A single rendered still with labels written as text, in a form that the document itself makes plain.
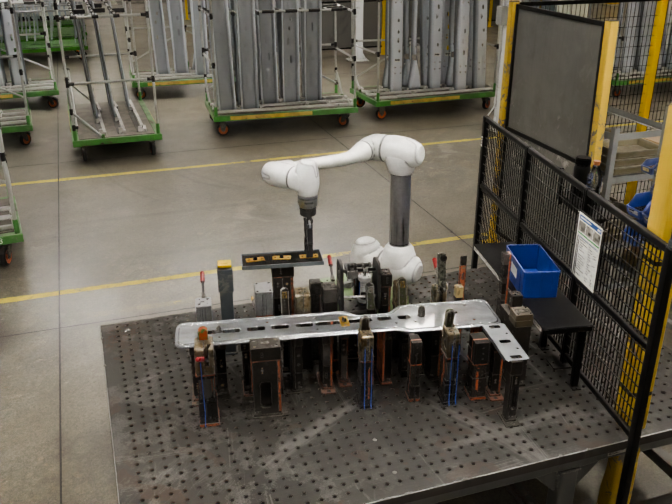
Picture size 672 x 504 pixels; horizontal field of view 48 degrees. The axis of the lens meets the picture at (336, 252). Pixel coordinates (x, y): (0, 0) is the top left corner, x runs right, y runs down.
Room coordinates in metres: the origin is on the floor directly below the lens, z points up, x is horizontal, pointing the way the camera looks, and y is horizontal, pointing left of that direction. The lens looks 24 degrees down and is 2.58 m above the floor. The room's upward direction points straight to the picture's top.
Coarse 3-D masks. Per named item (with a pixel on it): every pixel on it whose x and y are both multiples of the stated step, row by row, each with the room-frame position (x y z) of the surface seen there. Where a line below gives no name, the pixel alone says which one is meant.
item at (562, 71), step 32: (512, 32) 5.89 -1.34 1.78; (544, 32) 5.49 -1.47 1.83; (576, 32) 5.13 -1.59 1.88; (608, 32) 4.76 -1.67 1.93; (512, 64) 5.85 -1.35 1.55; (544, 64) 5.44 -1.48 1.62; (576, 64) 5.08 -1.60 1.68; (608, 64) 4.76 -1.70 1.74; (512, 96) 5.83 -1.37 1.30; (544, 96) 5.40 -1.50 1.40; (576, 96) 5.04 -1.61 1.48; (608, 96) 4.77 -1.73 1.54; (512, 128) 5.78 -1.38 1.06; (544, 128) 5.36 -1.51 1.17; (576, 128) 5.00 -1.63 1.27; (512, 160) 5.74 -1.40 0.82; (512, 224) 5.65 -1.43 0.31; (544, 224) 5.24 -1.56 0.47; (576, 224) 4.89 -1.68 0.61
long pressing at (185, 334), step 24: (336, 312) 2.89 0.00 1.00; (408, 312) 2.90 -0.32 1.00; (432, 312) 2.90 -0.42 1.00; (480, 312) 2.90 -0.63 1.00; (192, 336) 2.70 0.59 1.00; (216, 336) 2.70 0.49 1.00; (240, 336) 2.70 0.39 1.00; (264, 336) 2.70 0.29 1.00; (288, 336) 2.70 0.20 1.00; (312, 336) 2.70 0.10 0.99
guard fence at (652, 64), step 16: (512, 0) 5.97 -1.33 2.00; (560, 0) 6.12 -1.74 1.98; (576, 0) 6.14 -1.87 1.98; (592, 0) 6.19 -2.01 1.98; (608, 0) 6.24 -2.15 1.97; (624, 0) 6.29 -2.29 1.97; (640, 0) 6.33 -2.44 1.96; (656, 0) 6.39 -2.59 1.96; (592, 16) 6.21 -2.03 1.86; (656, 16) 6.42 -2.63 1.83; (656, 32) 6.39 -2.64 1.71; (656, 48) 6.39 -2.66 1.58; (656, 64) 6.40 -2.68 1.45; (640, 112) 6.41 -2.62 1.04; (624, 128) 6.37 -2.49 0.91; (640, 128) 6.39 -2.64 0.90
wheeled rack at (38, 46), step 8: (80, 24) 15.88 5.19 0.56; (56, 40) 15.62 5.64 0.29; (64, 40) 15.62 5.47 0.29; (72, 40) 15.62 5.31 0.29; (24, 48) 14.61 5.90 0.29; (32, 48) 14.66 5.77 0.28; (40, 48) 14.69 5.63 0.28; (56, 48) 14.78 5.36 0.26; (64, 48) 14.83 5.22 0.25; (72, 48) 14.89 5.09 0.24
